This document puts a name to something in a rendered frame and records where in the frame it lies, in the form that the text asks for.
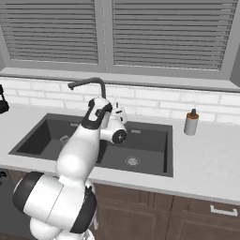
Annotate brown drawer front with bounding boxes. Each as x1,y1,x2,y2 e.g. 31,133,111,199
171,195,240,223

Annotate dark grey dishwasher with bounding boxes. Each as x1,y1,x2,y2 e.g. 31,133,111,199
0,168,35,240

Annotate brown cupboard door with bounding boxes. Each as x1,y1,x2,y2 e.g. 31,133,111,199
92,183,173,240
166,215,240,240

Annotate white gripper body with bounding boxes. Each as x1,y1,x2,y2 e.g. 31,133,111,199
118,106,128,125

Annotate grey window blind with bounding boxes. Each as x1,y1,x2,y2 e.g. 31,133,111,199
0,0,99,66
111,0,239,71

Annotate dark grey sink faucet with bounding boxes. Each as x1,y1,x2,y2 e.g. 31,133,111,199
67,77,108,99

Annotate grey window frame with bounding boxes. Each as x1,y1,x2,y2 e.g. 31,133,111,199
0,0,240,93

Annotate grey soap dispenser bottle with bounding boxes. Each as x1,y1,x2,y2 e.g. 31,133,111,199
183,108,200,137

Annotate dark grey double sink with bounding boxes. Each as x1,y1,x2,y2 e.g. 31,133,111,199
8,112,174,178

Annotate white cupboard door handle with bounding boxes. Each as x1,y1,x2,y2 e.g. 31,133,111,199
92,212,100,232

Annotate black countertop appliance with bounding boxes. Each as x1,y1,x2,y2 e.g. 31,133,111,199
0,83,10,115

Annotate white drawer handle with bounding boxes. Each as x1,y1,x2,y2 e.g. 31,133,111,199
209,204,239,218

